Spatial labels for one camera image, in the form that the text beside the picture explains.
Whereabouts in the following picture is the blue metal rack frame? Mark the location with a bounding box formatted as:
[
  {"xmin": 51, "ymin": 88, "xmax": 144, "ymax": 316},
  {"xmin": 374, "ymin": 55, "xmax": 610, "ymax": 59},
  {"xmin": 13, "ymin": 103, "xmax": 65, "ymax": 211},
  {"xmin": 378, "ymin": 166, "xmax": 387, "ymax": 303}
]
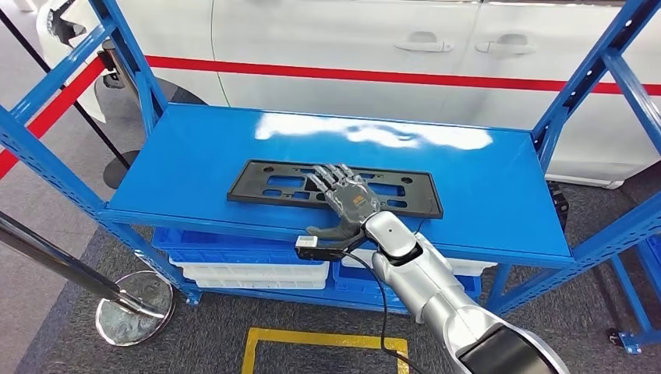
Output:
[{"xmin": 0, "ymin": 0, "xmax": 661, "ymax": 317}]

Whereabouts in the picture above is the white plastic bin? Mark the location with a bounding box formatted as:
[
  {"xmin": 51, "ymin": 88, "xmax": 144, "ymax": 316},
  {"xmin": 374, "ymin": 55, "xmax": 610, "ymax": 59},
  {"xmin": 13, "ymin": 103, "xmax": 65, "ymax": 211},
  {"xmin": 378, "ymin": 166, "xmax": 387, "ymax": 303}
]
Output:
[{"xmin": 169, "ymin": 258, "xmax": 331, "ymax": 291}]

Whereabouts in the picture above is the black camera cable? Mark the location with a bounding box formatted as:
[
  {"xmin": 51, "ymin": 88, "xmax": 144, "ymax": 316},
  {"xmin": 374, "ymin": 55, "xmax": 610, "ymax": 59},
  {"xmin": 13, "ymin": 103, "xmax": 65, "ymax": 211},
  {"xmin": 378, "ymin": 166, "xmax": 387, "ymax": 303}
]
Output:
[{"xmin": 341, "ymin": 250, "xmax": 425, "ymax": 374}]

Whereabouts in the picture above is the small blue metal rack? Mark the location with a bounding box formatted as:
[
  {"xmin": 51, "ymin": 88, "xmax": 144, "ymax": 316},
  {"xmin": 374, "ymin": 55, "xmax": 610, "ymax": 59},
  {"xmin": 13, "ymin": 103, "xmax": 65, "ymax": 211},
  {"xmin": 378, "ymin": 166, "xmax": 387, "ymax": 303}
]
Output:
[{"xmin": 609, "ymin": 235, "xmax": 661, "ymax": 356}]

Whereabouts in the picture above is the white car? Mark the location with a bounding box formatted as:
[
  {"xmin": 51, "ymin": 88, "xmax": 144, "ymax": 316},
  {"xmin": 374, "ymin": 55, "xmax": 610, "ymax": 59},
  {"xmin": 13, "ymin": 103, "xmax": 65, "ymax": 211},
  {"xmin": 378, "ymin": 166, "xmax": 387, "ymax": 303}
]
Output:
[{"xmin": 36, "ymin": 0, "xmax": 661, "ymax": 189}]

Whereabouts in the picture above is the white car door handle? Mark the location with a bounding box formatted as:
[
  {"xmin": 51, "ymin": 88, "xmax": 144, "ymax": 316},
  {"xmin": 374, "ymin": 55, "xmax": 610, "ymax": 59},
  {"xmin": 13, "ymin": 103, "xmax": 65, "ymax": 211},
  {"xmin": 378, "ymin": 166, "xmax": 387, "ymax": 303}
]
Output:
[
  {"xmin": 475, "ymin": 33, "xmax": 537, "ymax": 56},
  {"xmin": 394, "ymin": 31, "xmax": 455, "ymax": 54}
]

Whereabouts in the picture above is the black ridged plastic piece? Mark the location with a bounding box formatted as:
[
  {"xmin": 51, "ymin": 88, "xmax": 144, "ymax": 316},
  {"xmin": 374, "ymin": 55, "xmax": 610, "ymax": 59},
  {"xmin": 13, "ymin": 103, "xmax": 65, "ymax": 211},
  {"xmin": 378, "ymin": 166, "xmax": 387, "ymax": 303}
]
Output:
[{"xmin": 546, "ymin": 180, "xmax": 570, "ymax": 231}]

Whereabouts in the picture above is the black car tyre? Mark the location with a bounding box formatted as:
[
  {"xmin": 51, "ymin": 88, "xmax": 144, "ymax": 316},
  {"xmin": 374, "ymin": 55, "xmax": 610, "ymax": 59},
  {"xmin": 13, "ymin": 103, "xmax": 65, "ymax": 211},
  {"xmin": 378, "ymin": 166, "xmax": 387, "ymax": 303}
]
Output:
[{"xmin": 97, "ymin": 40, "xmax": 209, "ymax": 109}]

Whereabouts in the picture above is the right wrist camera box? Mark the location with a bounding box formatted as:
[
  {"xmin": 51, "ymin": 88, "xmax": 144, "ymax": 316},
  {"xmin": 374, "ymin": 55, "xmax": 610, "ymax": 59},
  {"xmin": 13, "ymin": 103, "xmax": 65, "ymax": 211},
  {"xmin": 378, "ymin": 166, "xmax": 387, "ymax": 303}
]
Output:
[{"xmin": 294, "ymin": 235, "xmax": 365, "ymax": 263}]

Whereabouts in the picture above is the yellow floor tape rectangle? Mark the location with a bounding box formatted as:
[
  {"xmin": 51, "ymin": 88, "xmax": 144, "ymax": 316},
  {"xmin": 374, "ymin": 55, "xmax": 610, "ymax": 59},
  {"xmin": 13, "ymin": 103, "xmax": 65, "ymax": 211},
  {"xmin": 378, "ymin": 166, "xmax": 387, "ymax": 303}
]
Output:
[{"xmin": 240, "ymin": 326, "xmax": 410, "ymax": 374}]

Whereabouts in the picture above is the long red barrier belt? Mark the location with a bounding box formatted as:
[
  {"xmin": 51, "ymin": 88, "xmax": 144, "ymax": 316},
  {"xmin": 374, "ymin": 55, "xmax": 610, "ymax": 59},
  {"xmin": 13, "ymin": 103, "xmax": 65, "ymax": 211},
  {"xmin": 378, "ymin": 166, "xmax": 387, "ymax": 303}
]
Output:
[{"xmin": 146, "ymin": 55, "xmax": 661, "ymax": 97}]

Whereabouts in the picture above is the chrome stanchion post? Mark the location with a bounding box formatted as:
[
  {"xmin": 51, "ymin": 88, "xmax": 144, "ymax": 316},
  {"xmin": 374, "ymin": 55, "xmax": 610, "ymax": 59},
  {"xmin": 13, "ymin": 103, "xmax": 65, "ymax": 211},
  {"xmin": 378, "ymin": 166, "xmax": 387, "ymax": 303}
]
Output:
[{"xmin": 0, "ymin": 210, "xmax": 177, "ymax": 348}]

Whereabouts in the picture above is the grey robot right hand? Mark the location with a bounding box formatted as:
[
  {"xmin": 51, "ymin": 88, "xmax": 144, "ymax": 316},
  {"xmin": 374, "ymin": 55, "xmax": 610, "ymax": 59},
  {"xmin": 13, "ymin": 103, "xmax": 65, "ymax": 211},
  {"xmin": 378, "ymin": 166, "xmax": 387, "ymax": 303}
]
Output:
[{"xmin": 306, "ymin": 163, "xmax": 382, "ymax": 243}]

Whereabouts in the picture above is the black plastic plate frame part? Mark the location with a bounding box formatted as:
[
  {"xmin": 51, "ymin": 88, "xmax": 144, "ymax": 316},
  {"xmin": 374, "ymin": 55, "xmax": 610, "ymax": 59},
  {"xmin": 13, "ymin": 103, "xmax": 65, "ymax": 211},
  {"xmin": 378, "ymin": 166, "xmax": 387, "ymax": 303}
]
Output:
[{"xmin": 226, "ymin": 158, "xmax": 445, "ymax": 221}]

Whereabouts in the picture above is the short red barrier belt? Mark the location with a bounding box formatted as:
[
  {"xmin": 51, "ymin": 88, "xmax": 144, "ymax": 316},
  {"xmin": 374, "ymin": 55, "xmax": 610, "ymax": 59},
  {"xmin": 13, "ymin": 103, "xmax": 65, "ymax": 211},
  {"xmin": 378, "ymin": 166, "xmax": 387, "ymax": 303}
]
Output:
[{"xmin": 0, "ymin": 58, "xmax": 107, "ymax": 179}]

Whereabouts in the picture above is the black stanchion post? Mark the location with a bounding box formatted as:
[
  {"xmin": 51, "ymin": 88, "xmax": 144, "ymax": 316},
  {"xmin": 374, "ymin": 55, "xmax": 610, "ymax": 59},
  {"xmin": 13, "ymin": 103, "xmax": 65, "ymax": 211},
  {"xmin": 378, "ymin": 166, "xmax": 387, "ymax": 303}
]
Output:
[{"xmin": 0, "ymin": 7, "xmax": 140, "ymax": 189}]

